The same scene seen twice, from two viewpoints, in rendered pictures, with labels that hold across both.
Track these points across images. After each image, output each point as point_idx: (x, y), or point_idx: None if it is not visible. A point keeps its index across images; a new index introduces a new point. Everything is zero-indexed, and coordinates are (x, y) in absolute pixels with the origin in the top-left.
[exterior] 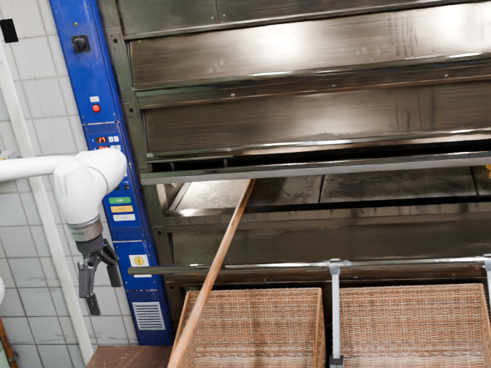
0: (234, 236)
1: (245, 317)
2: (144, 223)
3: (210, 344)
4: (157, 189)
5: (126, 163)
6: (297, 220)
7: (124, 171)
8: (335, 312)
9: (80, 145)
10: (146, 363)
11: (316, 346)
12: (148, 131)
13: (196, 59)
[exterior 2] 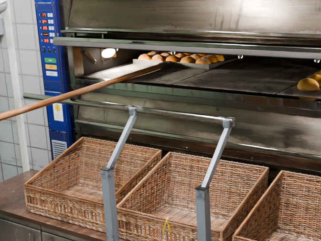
0: (115, 101)
1: None
2: (62, 80)
3: (88, 178)
4: (73, 56)
5: (4, 2)
6: (152, 93)
7: (0, 6)
8: (120, 138)
9: (35, 18)
10: (47, 182)
11: (130, 179)
12: (71, 13)
13: None
